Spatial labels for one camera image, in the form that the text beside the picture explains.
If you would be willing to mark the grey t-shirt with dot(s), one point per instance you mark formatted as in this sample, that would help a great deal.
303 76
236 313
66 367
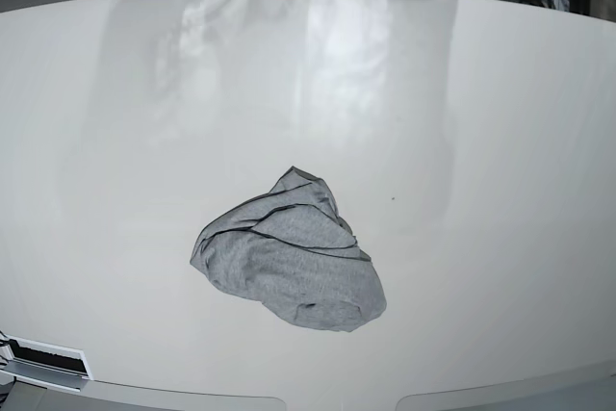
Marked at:
290 250

